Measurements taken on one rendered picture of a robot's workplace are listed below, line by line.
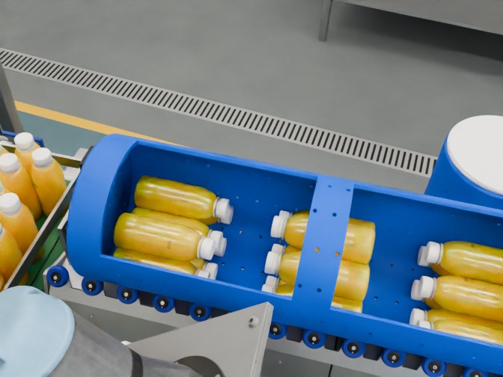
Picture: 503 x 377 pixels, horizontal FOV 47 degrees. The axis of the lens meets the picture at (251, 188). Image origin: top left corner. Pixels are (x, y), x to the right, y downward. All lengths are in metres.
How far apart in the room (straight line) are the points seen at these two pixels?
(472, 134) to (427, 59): 2.20
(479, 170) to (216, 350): 0.90
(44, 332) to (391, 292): 0.82
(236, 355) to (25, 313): 0.23
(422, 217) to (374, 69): 2.36
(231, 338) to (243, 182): 0.56
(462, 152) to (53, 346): 1.11
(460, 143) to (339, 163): 1.42
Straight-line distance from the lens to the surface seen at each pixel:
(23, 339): 0.54
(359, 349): 1.14
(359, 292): 1.02
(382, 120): 3.13
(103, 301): 1.23
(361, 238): 1.02
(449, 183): 1.45
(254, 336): 0.64
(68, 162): 1.44
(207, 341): 0.70
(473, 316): 1.15
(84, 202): 1.02
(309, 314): 1.00
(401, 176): 2.85
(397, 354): 1.14
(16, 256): 1.25
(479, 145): 1.48
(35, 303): 0.56
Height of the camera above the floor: 1.95
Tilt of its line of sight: 47 degrees down
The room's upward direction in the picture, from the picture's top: 4 degrees clockwise
